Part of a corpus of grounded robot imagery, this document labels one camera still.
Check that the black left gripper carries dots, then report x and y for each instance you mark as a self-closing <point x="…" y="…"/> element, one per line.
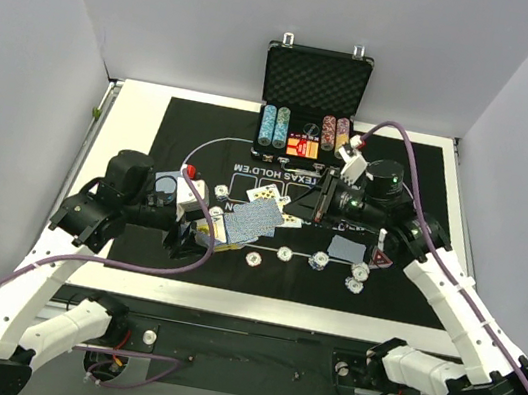
<point x="176" y="232"/>

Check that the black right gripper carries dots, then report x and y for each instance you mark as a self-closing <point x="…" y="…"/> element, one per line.
<point x="325" y="200"/>

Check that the dealt cards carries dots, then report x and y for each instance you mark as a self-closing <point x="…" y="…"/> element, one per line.
<point x="344" y="249"/>
<point x="165" y="183"/>

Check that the seven of clubs card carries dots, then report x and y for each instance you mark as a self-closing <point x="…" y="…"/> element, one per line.
<point x="266" y="192"/>

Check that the blue poker chip stack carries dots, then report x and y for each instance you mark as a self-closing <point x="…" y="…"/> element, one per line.
<point x="318" y="261"/>

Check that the grey poker chip stack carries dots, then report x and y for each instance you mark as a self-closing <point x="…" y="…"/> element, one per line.
<point x="285" y="254"/>

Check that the blue backed playing cards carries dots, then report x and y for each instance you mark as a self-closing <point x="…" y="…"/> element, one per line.
<point x="249" y="221"/>

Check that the red poker chip stack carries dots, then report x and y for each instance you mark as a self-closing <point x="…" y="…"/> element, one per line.
<point x="253" y="259"/>

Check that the grey chips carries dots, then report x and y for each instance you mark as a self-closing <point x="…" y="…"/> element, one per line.
<point x="360" y="272"/>

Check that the blue playing card deck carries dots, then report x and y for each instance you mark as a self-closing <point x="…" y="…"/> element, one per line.
<point x="203" y="235"/>

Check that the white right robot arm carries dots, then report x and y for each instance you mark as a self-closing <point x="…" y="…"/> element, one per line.
<point x="423" y="250"/>

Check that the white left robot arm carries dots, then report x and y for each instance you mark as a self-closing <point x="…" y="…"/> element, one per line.
<point x="125" y="195"/>

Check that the red playing card box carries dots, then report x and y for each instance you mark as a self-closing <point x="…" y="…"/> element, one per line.
<point x="302" y="148"/>

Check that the black poker felt mat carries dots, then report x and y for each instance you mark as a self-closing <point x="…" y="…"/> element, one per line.
<point x="216" y="141"/>

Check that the red chip row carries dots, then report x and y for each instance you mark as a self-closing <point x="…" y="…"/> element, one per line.
<point x="328" y="135"/>

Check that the clear dealer button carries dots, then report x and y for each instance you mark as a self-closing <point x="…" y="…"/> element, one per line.
<point x="311" y="129"/>

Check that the purple yellow chip row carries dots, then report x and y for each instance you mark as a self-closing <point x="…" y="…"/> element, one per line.
<point x="342" y="135"/>

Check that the green chip row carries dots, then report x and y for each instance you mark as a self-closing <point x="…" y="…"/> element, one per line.
<point x="281" y="127"/>

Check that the light blue chip row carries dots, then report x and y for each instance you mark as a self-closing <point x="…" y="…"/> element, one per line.
<point x="267" y="125"/>

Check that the aluminium poker chip case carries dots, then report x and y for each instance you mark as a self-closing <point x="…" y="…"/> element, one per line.
<point x="312" y="83"/>

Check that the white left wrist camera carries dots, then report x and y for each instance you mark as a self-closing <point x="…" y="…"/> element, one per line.
<point x="187" y="196"/>

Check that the aluminium frame rail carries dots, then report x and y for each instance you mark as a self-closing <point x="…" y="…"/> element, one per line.
<point x="101" y="319"/>

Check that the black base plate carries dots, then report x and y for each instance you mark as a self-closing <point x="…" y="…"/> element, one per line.
<point x="237" y="360"/>

